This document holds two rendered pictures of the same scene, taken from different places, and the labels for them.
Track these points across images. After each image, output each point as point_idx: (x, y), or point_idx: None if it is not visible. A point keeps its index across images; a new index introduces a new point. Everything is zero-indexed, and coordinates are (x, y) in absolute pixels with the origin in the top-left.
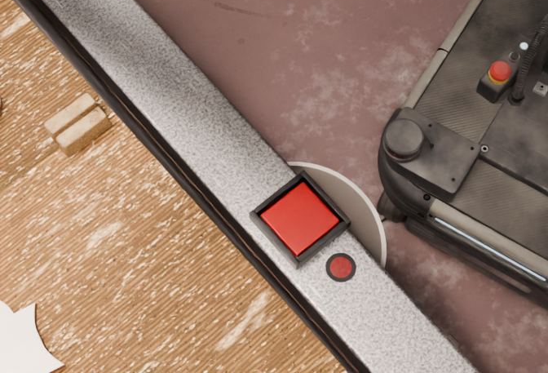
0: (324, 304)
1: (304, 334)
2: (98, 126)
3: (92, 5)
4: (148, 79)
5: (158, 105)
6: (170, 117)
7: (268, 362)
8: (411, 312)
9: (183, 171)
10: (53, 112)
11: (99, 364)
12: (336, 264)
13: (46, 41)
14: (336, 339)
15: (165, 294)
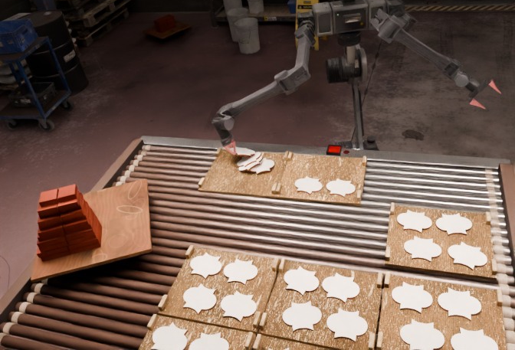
0: (349, 156)
1: (350, 158)
2: (292, 154)
3: (270, 148)
4: (290, 150)
5: (296, 152)
6: (300, 152)
7: (349, 163)
8: (362, 150)
9: None
10: (281, 158)
11: (324, 177)
12: (345, 152)
13: (270, 152)
14: None
15: (324, 165)
